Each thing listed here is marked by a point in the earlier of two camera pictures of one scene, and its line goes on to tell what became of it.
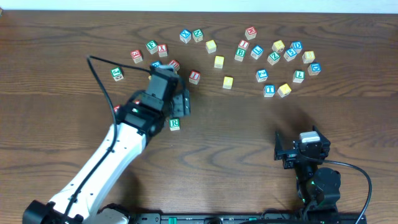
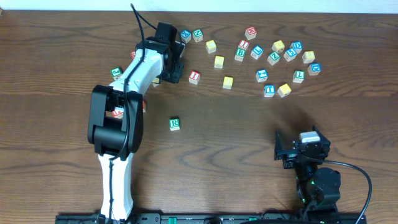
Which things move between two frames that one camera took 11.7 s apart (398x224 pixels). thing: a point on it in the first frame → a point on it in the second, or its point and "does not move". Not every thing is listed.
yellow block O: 228,82 does not move
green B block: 240,53 does not move
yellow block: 219,61 does not move
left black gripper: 181,104 → 176,72
